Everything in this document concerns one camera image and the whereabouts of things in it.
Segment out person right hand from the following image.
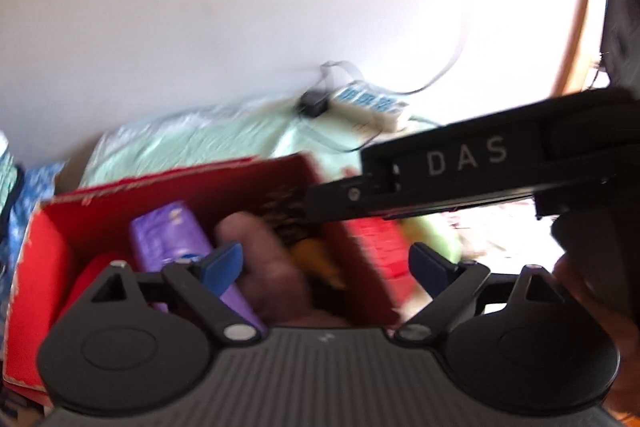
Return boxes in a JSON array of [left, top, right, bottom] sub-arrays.
[[551, 192, 639, 415]]

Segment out red storage box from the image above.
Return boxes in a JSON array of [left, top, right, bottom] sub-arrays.
[[2, 152, 402, 393]]

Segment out black adapter cable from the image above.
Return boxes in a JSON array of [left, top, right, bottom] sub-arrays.
[[299, 59, 396, 154]]

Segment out purple tissue pack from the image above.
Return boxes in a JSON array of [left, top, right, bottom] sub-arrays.
[[129, 202, 267, 333]]

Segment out blue white checkered cloth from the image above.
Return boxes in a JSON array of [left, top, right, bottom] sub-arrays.
[[1, 133, 65, 338]]

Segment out small red carton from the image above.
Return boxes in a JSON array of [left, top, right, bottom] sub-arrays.
[[345, 218, 416, 308]]

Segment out brown plush toy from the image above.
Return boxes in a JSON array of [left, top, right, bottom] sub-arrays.
[[215, 212, 348, 329]]

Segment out black power adapter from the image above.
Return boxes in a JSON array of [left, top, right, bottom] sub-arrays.
[[296, 89, 330, 119]]

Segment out green plush toy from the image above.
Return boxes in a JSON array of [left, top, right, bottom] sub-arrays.
[[398, 215, 462, 263]]

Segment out grey power strip cable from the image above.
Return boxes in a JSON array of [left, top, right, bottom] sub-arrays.
[[394, 58, 459, 128]]

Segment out brown pine cone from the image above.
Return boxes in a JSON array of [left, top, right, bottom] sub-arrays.
[[255, 187, 321, 248]]

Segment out green cartoon table cloth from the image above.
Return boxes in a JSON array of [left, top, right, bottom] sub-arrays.
[[80, 98, 378, 187]]

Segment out white blue power strip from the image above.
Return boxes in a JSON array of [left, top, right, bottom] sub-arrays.
[[329, 81, 410, 133]]

